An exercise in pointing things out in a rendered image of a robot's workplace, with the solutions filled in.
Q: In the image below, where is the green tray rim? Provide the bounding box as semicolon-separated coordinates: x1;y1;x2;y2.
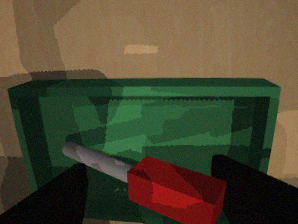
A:
7;77;281;224

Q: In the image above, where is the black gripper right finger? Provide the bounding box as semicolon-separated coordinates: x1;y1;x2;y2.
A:
210;153;298;224

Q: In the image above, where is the green tray floor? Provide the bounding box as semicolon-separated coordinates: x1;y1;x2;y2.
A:
37;96;257;196

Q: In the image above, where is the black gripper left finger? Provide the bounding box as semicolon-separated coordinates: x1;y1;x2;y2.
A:
0;163;89;224

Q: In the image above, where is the red-headed metal pin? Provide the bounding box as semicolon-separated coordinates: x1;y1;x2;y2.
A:
61;143;227;224

